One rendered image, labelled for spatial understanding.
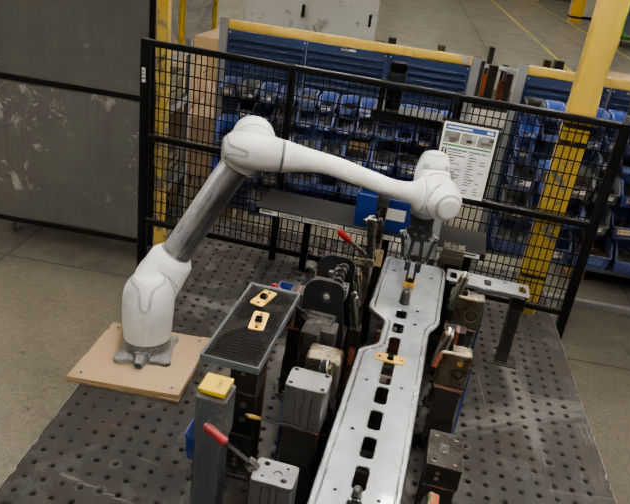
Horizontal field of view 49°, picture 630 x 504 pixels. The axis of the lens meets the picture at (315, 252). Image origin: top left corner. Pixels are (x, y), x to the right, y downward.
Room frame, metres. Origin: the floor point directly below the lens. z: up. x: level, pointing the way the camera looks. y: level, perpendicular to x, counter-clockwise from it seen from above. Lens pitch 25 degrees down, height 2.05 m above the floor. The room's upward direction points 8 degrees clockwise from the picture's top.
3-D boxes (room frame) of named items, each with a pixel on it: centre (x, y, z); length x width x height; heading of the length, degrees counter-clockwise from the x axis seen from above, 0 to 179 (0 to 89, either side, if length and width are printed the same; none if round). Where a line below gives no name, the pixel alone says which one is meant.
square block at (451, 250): (2.31, -0.50, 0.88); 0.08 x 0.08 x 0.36; 80
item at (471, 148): (2.59, -0.52, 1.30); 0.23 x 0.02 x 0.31; 80
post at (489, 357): (2.14, -0.73, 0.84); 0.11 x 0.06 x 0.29; 80
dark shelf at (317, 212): (2.52, -0.20, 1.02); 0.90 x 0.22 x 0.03; 80
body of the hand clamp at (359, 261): (2.09, -0.16, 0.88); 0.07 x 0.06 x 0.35; 80
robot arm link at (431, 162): (2.05, -0.33, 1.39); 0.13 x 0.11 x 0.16; 7
